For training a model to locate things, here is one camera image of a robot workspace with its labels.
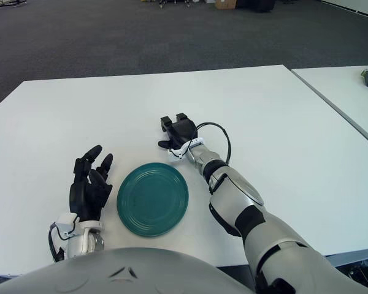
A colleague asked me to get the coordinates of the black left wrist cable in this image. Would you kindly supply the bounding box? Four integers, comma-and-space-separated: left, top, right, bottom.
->
48, 222, 66, 263

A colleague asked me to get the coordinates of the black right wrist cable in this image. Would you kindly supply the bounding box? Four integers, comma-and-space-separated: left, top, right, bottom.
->
195, 122, 232, 164

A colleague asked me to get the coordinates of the wheeled cart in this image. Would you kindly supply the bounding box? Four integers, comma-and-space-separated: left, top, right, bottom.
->
158, 0, 193, 9

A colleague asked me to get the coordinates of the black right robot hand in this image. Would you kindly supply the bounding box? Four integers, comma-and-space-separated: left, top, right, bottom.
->
158, 112, 200, 151

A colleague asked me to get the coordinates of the black cabinet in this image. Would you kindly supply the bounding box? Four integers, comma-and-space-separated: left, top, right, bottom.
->
235, 0, 277, 13

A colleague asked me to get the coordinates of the black chair base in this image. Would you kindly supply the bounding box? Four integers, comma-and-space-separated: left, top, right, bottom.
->
0, 0, 28, 9

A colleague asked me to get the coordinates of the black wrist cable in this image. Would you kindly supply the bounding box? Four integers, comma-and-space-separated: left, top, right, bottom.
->
48, 222, 66, 263
195, 122, 232, 164

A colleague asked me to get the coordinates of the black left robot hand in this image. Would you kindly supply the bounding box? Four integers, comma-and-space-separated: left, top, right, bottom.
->
69, 145, 113, 222

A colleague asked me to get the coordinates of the teal round plate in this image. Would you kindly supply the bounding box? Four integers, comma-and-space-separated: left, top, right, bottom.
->
116, 162, 190, 238

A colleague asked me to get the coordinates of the grey table frame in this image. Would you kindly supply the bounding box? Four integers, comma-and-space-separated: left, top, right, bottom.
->
324, 253, 368, 287

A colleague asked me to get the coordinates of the white neighbouring desk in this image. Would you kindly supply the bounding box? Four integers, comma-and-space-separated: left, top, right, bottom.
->
290, 65, 368, 151

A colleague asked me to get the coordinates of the silver robot torso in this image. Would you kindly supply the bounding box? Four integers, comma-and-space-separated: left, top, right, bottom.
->
0, 247, 258, 294

